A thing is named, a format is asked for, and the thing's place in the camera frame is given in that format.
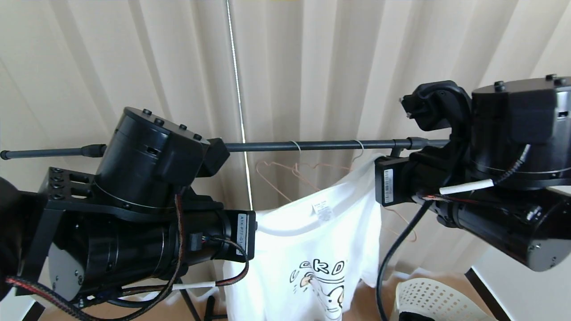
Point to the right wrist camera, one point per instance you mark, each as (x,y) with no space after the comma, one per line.
(437,104)

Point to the white laundry basket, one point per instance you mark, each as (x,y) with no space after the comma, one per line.
(446,298)

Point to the pink clothes hanger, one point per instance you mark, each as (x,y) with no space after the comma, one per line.
(359,143)
(294,145)

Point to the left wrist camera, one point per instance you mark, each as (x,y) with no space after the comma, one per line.
(216,156)

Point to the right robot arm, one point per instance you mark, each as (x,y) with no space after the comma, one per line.
(513,133)

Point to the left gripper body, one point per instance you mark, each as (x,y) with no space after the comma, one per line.
(241,236)

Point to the white printed t-shirt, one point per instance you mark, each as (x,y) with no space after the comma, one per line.
(290,249)

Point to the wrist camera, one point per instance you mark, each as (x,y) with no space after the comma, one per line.
(216,156)
(437,104)

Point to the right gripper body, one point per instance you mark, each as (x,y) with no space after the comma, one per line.
(428,176)

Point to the beige curtain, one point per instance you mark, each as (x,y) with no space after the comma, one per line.
(312,67)

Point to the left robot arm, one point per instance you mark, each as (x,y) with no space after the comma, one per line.
(142,160)

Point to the black clothes rack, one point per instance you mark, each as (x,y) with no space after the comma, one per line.
(267,146)

